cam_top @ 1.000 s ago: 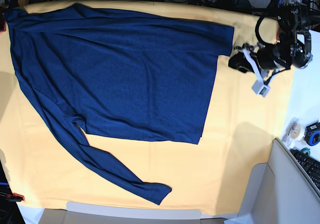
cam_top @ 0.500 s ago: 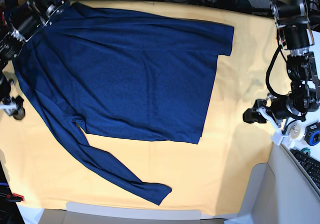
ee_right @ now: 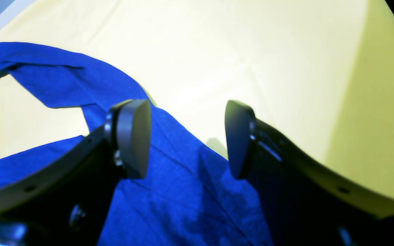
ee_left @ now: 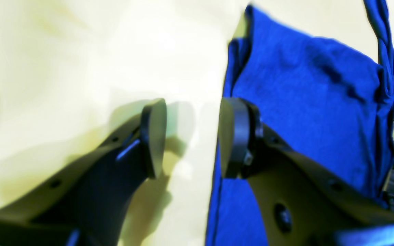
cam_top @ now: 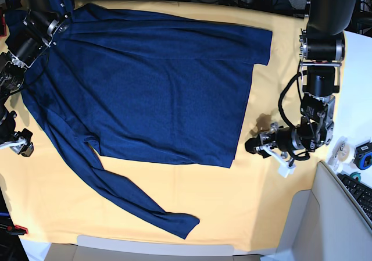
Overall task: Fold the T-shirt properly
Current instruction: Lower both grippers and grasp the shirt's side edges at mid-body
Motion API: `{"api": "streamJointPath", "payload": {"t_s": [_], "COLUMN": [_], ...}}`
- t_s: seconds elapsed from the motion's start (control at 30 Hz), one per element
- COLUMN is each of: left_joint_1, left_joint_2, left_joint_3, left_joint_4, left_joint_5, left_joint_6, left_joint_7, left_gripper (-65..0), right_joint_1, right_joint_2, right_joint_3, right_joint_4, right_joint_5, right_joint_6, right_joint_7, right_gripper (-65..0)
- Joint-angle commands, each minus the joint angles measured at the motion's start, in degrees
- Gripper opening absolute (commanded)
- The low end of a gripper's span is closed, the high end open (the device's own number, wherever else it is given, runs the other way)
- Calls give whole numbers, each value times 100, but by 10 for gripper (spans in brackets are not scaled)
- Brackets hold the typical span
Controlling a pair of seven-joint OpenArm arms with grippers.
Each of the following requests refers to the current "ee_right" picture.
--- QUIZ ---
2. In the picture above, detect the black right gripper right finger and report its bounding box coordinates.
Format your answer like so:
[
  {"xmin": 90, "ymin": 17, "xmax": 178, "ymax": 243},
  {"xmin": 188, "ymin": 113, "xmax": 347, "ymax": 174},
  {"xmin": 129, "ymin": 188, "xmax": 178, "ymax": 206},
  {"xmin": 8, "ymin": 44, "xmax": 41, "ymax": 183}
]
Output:
[{"xmin": 224, "ymin": 100, "xmax": 394, "ymax": 246}]

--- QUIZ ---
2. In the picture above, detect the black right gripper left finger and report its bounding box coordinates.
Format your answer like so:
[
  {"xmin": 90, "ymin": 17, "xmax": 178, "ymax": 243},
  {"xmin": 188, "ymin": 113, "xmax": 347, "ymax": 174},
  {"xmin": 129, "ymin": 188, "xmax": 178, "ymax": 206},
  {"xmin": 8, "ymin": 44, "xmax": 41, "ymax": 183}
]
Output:
[{"xmin": 0, "ymin": 99, "xmax": 152, "ymax": 246}]

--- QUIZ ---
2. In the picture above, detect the blue long-sleeve shirt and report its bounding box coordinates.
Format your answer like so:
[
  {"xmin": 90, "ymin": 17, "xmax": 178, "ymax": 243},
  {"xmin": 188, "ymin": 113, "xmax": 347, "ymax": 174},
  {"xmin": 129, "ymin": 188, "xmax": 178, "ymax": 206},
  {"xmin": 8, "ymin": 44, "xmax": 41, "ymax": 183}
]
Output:
[{"xmin": 0, "ymin": 42, "xmax": 274, "ymax": 246}]

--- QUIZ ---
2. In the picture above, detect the yellow table cloth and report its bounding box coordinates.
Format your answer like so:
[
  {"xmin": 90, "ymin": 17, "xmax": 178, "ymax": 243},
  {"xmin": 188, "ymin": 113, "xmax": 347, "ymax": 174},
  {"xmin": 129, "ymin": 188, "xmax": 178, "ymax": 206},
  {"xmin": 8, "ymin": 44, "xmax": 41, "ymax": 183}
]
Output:
[{"xmin": 0, "ymin": 0, "xmax": 394, "ymax": 246}]

